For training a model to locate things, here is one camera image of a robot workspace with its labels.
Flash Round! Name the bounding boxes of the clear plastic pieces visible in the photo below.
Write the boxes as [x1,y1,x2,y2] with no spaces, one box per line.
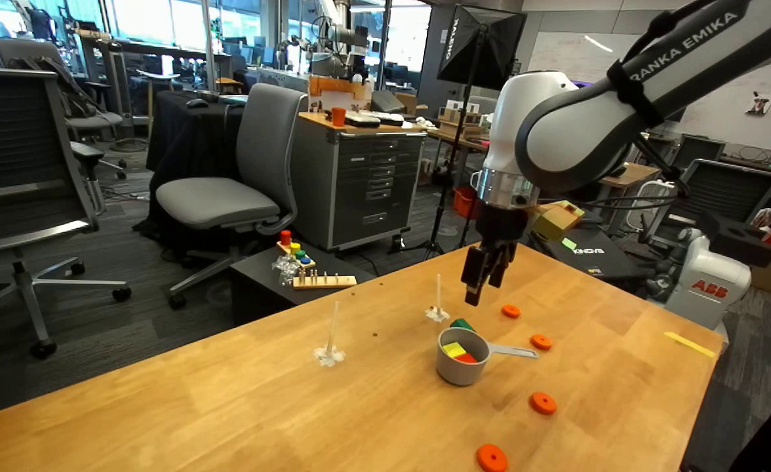
[270,255,303,286]

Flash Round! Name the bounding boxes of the colourful stacking toy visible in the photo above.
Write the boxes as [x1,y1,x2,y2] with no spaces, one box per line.
[274,229,318,272]

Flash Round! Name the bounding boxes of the grey office chair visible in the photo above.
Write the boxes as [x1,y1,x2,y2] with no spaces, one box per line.
[151,82,312,310]

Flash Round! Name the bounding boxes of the black side table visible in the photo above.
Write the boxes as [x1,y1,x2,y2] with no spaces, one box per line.
[225,247,362,324]

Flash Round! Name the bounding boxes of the grey measuring cup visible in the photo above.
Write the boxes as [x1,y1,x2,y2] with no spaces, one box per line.
[436,324,541,387]

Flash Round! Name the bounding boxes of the brown cardboard box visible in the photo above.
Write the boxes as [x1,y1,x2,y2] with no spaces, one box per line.
[531,196,586,247]

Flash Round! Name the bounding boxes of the black softbox light on stand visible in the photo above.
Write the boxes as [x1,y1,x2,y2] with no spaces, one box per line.
[421,4,530,256]

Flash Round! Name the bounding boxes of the black draped table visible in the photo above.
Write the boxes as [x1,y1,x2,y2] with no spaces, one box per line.
[145,86,252,206]

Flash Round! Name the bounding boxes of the grey drawer cabinet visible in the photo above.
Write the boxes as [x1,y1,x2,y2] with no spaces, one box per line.
[291,111,430,256]

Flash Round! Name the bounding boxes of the black mesh office chair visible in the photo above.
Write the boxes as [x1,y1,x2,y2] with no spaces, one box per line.
[0,63,134,362]

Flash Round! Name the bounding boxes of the wooden toy tray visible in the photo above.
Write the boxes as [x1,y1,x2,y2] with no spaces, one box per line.
[289,269,358,290]

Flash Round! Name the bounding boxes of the white peg stand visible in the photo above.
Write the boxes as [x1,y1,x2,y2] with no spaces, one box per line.
[424,269,450,324]
[314,297,349,370]

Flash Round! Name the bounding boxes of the yellow tape strip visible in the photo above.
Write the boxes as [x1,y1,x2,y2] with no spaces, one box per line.
[661,328,722,362]

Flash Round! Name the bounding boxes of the white ABB robot base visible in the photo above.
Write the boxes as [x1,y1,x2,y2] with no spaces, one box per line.
[664,234,756,334]

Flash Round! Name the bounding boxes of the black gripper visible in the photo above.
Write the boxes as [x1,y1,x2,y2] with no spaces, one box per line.
[459,204,526,310]

